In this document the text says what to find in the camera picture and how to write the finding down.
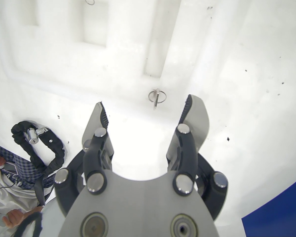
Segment black cable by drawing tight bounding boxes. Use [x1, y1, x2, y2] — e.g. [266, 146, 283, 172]
[16, 212, 44, 237]

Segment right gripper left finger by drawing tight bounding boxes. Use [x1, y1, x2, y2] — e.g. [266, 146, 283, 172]
[55, 101, 115, 217]

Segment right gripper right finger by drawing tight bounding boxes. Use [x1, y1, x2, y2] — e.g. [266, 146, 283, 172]
[166, 94, 229, 221]

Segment person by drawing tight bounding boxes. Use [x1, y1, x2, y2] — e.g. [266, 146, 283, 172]
[0, 139, 55, 237]

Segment white foam tray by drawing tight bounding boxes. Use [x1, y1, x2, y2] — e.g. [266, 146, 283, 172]
[0, 0, 227, 174]

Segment padlock with black sleeved chain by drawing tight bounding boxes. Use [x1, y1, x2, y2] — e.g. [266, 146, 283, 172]
[11, 121, 65, 177]

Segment silver key with ring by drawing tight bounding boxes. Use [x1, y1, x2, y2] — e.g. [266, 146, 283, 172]
[148, 88, 167, 111]

